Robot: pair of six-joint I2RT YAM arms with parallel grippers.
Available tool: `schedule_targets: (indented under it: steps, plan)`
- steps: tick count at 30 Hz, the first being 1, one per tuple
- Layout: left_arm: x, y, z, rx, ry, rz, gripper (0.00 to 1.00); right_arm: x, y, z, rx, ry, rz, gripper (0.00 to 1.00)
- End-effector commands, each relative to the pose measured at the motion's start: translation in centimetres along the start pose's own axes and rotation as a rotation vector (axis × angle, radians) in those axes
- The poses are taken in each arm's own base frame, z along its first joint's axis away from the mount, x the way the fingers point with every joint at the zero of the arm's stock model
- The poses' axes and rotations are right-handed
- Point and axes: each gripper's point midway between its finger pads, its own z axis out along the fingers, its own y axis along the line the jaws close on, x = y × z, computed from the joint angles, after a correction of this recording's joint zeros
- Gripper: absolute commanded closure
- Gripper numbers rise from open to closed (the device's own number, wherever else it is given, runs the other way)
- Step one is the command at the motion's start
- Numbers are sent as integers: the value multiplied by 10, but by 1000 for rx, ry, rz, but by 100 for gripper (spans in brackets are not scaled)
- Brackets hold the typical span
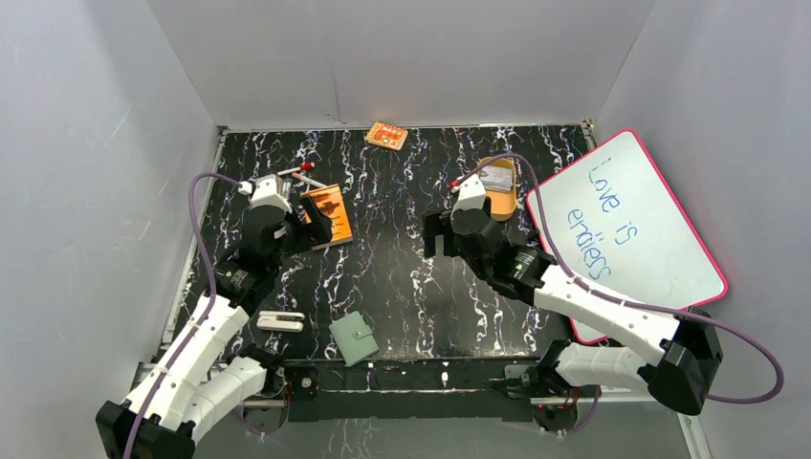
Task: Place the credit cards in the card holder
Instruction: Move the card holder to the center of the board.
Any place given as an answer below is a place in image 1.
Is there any tan oval tray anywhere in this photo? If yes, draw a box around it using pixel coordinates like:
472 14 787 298
485 158 517 222

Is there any green card holder wallet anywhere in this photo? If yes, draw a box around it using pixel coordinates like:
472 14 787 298
329 312 379 367

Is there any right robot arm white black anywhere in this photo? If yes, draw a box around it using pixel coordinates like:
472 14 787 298
422 209 723 416

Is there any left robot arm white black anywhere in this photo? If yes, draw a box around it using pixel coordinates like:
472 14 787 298
96 197 332 458

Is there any small orange card box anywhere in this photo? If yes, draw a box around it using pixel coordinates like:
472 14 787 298
364 121 408 151

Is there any orange paperback book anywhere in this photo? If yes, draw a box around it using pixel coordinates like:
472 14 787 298
303 184 354 251

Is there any pack of coloured markers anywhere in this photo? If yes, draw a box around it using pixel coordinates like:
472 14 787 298
277 179 293 200

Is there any white marker pen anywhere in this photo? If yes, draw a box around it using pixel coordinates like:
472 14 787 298
292 172 327 189

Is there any red capped marker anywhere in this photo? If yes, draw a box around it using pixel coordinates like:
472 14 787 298
275 162 316 176

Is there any white stapler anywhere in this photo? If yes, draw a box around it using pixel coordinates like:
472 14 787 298
256 311 305 333

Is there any pink framed whiteboard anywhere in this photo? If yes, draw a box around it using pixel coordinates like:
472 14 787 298
526 130 729 309

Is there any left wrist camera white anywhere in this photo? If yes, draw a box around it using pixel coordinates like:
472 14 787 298
238 174 293 213

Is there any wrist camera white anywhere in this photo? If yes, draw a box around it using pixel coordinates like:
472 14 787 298
238 174 293 213
450 174 487 212

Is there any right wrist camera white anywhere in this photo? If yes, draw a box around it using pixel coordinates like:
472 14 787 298
450 174 487 212

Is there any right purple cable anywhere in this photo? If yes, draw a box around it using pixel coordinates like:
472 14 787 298
452 152 785 405

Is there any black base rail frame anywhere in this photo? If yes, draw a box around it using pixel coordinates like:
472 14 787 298
136 358 695 432

